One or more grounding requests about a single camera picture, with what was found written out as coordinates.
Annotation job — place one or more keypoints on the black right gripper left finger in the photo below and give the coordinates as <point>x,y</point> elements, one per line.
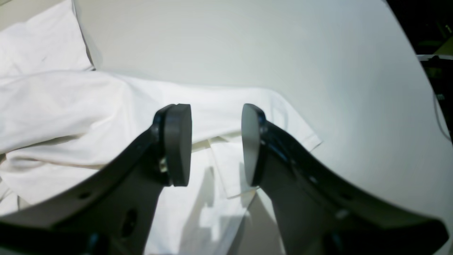
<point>111,212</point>

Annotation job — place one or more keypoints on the white t-shirt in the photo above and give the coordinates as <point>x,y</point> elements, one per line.
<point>61,122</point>

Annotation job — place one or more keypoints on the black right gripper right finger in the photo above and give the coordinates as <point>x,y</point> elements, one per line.
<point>317,211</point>

